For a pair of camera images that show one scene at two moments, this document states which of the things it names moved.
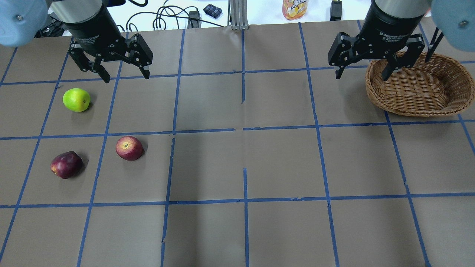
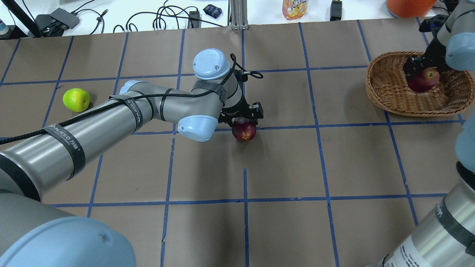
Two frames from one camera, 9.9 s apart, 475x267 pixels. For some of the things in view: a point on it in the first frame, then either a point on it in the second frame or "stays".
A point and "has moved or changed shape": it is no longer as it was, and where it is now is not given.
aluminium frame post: x=239 y=15 stays
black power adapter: x=194 y=20 stays
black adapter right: x=336 y=10 stays
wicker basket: x=442 y=86 stays
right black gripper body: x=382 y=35 -> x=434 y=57
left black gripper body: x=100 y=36 -> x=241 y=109
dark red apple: x=67 y=165 has moved or changed shape
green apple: x=76 y=99 stays
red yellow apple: x=129 y=148 -> x=424 y=81
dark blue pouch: x=212 y=10 stays
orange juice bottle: x=294 y=9 stays
